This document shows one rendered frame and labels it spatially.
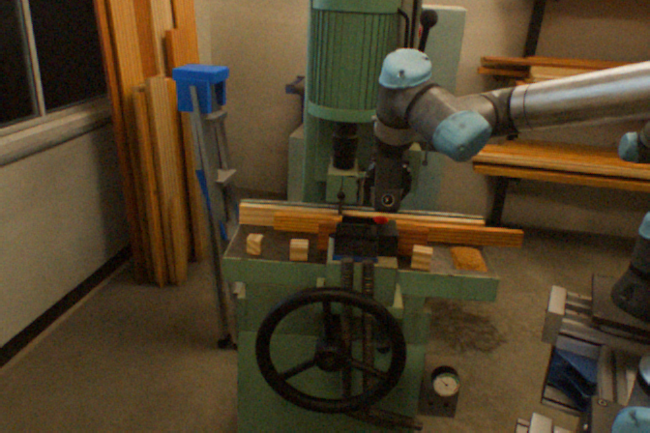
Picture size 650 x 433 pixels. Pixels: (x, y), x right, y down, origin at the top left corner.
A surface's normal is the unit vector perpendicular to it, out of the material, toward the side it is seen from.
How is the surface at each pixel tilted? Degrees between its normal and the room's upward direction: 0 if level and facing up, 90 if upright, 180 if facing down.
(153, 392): 0
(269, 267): 90
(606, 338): 90
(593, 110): 111
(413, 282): 90
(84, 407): 0
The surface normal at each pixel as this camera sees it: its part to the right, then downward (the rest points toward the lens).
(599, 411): 0.05, -0.92
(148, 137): 0.98, 0.09
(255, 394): -0.06, 0.37
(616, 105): -0.63, 0.55
